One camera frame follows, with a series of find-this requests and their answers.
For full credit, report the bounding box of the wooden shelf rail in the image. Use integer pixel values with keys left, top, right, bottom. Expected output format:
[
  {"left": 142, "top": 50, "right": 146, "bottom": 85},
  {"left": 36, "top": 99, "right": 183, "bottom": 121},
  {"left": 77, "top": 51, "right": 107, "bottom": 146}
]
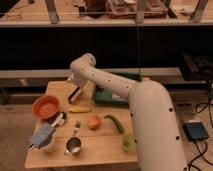
[{"left": 0, "top": 67, "right": 181, "bottom": 79}]

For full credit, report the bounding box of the clear plastic bag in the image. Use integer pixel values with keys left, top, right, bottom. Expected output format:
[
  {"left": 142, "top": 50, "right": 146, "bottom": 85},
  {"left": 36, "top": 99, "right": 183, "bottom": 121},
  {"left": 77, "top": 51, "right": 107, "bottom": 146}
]
[{"left": 112, "top": 94, "right": 125, "bottom": 101}]

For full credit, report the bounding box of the yellow banana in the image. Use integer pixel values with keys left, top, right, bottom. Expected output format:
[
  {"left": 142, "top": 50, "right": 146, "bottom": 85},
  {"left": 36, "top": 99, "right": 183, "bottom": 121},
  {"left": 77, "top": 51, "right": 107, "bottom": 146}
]
[{"left": 68, "top": 106, "right": 91, "bottom": 113}]

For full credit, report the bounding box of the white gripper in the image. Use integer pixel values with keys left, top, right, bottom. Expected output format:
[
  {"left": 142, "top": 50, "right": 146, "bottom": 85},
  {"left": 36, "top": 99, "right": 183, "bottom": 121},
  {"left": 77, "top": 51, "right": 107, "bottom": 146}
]
[{"left": 66, "top": 74, "right": 87, "bottom": 99}]

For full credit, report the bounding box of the orange fruit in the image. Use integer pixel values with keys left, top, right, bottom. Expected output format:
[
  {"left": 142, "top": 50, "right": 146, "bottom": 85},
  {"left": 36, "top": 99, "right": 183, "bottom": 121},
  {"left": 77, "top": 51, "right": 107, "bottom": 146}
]
[{"left": 87, "top": 115, "right": 101, "bottom": 130}]

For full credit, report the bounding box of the white handled brush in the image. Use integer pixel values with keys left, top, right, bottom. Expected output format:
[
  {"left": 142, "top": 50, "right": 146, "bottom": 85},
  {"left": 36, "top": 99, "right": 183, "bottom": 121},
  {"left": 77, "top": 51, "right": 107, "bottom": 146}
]
[{"left": 51, "top": 112, "right": 66, "bottom": 128}]

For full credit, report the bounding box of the metal measuring cup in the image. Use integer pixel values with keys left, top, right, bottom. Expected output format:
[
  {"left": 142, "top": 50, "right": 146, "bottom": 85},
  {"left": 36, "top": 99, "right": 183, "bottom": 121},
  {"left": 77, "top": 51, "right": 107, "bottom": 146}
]
[{"left": 64, "top": 137, "right": 81, "bottom": 156}]

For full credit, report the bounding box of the black foot pedal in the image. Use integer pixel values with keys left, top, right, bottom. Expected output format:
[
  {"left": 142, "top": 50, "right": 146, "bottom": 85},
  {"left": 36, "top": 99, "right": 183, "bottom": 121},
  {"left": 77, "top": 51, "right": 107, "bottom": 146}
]
[{"left": 183, "top": 122, "right": 209, "bottom": 141}]

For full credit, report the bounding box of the black floor cable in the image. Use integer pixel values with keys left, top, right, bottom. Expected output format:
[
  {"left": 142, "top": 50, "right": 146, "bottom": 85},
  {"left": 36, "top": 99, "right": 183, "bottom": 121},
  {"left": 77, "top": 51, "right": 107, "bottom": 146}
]
[{"left": 187, "top": 83, "right": 213, "bottom": 171}]

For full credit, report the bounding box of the black whiteboard eraser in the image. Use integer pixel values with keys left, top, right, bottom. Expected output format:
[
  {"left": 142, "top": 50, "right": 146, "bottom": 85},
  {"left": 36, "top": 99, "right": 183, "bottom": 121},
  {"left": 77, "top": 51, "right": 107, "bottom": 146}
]
[{"left": 68, "top": 87, "right": 80, "bottom": 104}]

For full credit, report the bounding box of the white mug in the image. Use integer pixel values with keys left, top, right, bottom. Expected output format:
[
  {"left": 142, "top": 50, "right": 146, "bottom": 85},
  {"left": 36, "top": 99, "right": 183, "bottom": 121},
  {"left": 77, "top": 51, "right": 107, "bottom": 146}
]
[{"left": 40, "top": 135, "right": 55, "bottom": 152}]

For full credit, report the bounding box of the green chili pepper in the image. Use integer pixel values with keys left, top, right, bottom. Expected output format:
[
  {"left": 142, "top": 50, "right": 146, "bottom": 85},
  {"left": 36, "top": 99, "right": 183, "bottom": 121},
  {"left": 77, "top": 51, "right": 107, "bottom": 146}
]
[{"left": 104, "top": 115, "right": 125, "bottom": 134}]

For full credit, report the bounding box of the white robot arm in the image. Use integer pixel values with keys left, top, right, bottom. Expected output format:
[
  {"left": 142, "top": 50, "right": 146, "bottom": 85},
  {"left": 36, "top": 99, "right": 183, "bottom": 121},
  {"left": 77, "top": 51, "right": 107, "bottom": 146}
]
[{"left": 68, "top": 53, "right": 189, "bottom": 171}]

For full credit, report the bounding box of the green plastic cup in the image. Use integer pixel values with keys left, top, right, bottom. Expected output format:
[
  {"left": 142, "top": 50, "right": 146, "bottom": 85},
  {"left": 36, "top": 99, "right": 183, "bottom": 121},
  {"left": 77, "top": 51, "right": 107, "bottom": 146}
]
[{"left": 122, "top": 134, "right": 136, "bottom": 152}]

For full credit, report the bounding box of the orange plastic bowl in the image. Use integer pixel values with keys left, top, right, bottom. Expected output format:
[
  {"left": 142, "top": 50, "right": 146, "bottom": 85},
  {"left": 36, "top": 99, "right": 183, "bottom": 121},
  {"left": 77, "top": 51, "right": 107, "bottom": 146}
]
[{"left": 32, "top": 95, "right": 60, "bottom": 119}]

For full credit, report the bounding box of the green plastic tray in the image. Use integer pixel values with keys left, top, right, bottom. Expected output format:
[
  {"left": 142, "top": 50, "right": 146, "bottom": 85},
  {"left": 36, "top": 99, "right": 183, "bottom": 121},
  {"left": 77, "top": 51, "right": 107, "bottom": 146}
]
[{"left": 92, "top": 72, "right": 142, "bottom": 106}]

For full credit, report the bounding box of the blue cloth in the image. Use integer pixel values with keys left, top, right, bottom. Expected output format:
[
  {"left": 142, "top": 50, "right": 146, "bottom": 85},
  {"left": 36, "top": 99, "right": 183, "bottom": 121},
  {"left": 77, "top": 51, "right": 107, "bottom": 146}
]
[{"left": 30, "top": 123, "right": 55, "bottom": 149}]

